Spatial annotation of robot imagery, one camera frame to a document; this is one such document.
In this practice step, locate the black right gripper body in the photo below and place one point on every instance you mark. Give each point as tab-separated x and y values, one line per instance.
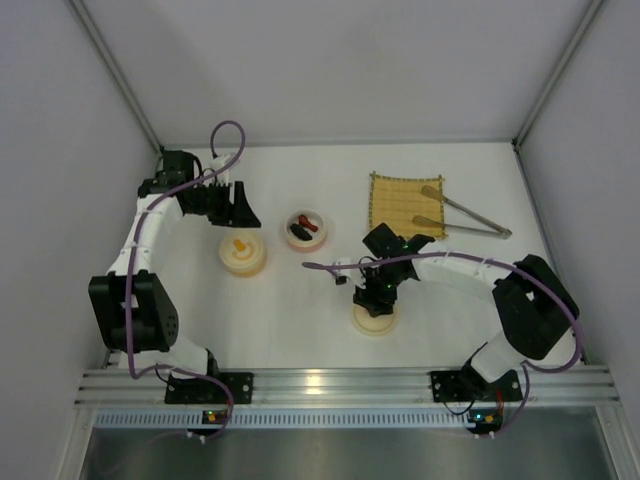
373	300

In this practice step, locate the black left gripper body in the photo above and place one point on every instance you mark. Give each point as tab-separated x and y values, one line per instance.
223	203

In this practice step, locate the cream lid pink handle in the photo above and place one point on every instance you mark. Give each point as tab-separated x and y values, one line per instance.
373	326

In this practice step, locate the cream lid orange handle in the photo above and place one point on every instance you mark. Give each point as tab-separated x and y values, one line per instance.
243	242

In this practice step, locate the black seaweed food piece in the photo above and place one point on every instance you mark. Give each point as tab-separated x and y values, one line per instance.
300	233

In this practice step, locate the orange lunch box bowl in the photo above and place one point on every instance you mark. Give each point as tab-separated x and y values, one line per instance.
246	266

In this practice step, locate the red sausage food piece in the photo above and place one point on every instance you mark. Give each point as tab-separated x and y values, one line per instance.
306	223

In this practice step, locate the pink lunch box bowl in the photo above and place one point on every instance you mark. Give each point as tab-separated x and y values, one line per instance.
319	237

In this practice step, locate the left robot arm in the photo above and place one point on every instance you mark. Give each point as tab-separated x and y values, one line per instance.
134	311

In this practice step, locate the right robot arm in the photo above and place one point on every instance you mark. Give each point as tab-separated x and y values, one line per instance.
533	307

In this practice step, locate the bamboo mat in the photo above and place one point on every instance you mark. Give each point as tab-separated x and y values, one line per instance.
399	203

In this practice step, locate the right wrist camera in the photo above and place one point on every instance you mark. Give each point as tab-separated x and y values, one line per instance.
345	272

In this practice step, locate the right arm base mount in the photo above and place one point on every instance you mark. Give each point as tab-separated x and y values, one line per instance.
465	385

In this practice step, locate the left frame post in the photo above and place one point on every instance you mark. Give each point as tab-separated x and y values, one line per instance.
96	39

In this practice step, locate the frame post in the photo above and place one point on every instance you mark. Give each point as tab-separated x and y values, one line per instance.
96	39
560	68

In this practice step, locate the aluminium front rail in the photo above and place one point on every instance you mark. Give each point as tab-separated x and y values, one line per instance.
585	385

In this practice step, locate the slotted cable duct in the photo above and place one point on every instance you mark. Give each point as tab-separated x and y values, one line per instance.
250	418

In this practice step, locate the right frame post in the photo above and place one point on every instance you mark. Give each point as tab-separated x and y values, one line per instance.
560	68

